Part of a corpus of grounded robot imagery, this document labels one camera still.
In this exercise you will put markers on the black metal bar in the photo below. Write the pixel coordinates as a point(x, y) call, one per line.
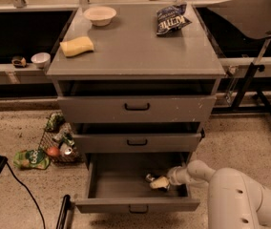
point(65, 207)

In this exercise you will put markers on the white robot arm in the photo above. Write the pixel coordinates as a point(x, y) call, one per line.
point(234, 200)

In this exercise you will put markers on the red apple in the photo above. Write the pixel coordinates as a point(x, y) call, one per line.
point(53, 151)

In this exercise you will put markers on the green bottle in basket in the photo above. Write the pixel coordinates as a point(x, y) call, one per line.
point(68, 139)

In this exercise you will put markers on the grey drawer cabinet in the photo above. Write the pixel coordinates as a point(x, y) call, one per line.
point(129, 59)

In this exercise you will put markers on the grey top drawer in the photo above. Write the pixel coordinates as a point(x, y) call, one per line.
point(136, 109)

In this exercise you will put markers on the yellow sponge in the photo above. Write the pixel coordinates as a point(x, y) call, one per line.
point(77, 46)

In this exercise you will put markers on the small white cup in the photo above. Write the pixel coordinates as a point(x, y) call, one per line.
point(41, 60)

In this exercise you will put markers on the green bag on floor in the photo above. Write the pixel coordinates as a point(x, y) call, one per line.
point(54, 122)

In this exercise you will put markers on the black wire basket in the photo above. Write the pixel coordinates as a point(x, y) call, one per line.
point(50, 139)

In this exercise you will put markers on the redbull can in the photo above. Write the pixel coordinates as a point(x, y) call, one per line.
point(150, 178)

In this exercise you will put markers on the grey drawer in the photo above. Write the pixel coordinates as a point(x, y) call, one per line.
point(137, 143)
point(117, 184)
point(136, 109)

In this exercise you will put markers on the silver can in basket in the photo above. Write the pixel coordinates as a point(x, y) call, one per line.
point(65, 150)

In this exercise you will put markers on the green snack pouch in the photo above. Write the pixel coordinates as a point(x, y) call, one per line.
point(31, 159)

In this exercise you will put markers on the black stand table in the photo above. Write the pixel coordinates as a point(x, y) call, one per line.
point(240, 33)

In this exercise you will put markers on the white paper bowl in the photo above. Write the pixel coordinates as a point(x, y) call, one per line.
point(100, 16)

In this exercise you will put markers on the grey middle drawer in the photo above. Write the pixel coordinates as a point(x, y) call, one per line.
point(137, 143)

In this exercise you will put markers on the blue kettle chips bag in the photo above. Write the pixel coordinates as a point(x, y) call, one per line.
point(171, 19)

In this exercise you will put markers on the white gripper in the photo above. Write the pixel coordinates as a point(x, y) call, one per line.
point(174, 176)

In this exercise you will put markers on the grey bottom drawer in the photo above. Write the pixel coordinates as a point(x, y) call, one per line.
point(117, 184)

